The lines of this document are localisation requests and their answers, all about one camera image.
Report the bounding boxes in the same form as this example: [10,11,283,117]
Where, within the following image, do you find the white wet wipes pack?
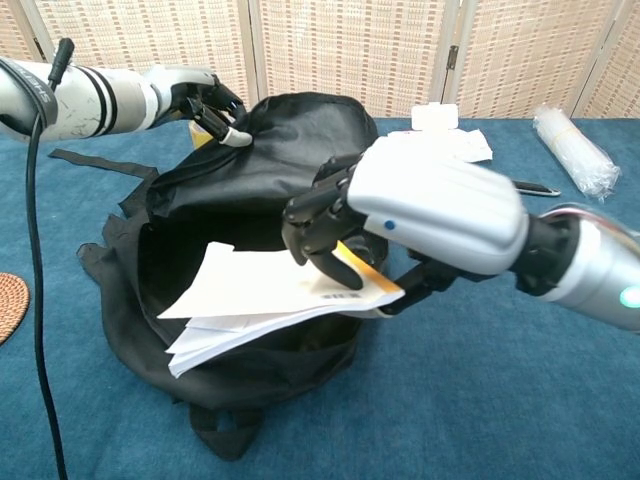
[387,102,494,164]

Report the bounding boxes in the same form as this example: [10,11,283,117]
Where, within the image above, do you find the round woven rattan coaster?
[0,272,31,346]

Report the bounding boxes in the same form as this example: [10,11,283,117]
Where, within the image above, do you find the steel ladle black handle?
[510,179,562,198]

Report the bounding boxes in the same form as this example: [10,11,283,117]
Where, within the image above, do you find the bamboo folding screen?
[0,0,640,129]

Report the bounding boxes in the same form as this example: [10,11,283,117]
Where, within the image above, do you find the black fabric backpack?
[47,92,396,462]

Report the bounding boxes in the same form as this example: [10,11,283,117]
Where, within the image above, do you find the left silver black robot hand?
[148,64,254,148]

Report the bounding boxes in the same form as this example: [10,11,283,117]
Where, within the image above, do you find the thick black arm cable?
[24,37,76,480]

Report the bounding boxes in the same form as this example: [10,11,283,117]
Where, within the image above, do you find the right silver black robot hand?
[281,134,531,319]

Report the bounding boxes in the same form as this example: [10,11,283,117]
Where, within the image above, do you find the blue table cloth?
[0,117,640,480]

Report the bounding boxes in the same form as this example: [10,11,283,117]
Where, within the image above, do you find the yellow packing tape roll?
[189,121,217,151]

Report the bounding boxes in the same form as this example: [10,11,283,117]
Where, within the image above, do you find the white notebook yellow spine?
[157,241,405,380]

